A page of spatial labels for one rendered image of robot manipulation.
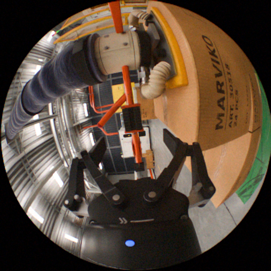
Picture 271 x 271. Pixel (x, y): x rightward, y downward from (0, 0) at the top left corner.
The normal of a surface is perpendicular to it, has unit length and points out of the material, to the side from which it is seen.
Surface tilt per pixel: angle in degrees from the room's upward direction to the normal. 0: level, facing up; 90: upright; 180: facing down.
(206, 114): 90
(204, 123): 90
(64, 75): 87
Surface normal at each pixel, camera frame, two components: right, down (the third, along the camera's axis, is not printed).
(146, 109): 0.07, 0.58
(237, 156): -0.99, 0.13
